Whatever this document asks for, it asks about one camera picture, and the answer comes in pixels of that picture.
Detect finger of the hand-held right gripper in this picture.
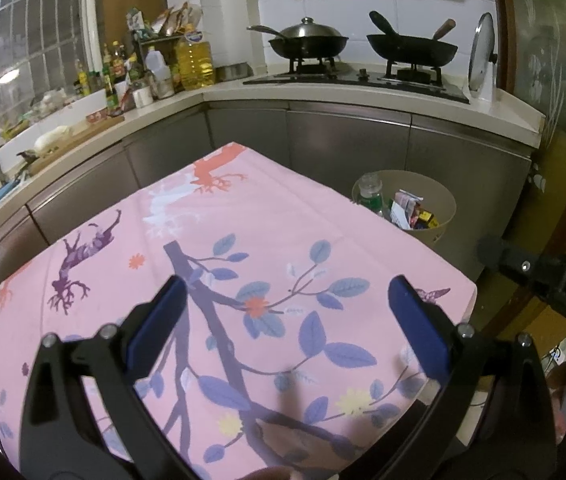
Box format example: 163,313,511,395
478,235,566,306

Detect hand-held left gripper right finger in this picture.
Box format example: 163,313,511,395
368,275,561,480

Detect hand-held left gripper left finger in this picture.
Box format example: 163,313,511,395
19,275,198,480

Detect beige trash bin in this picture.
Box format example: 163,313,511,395
352,170,458,246

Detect orange white snack packet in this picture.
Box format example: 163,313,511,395
390,189,424,230

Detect clear plastic bottle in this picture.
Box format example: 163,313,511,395
355,172,388,216

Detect pink floral tablecloth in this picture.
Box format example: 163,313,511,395
0,141,478,480

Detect wooden framed glass door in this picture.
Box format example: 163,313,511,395
488,0,566,311

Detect kitchen counter with cabinets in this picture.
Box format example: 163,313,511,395
0,72,548,301

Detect flat wooden cutting board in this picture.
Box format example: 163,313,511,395
28,115,126,176

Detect glass pot lid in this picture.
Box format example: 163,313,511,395
468,12,498,98

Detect white food bag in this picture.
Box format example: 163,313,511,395
33,126,72,152

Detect open black wok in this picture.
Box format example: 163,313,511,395
366,10,458,67

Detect black gas stove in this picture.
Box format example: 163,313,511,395
243,55,471,105

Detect row of condiment bottles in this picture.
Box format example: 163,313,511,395
75,40,174,111

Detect white plastic jug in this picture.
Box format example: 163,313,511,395
144,46,171,78

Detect yellow cooking oil bottle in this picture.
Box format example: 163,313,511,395
175,29,214,92

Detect small metal pot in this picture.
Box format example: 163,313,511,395
215,62,251,82

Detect lidded black wok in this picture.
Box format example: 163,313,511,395
247,25,351,58

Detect window with grille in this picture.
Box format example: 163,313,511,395
0,0,104,126

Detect pile of snack bags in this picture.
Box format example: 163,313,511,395
125,2,204,41

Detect steel wok lid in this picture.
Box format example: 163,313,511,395
280,16,344,40

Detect wooden handled spatula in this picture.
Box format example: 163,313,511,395
432,19,458,41

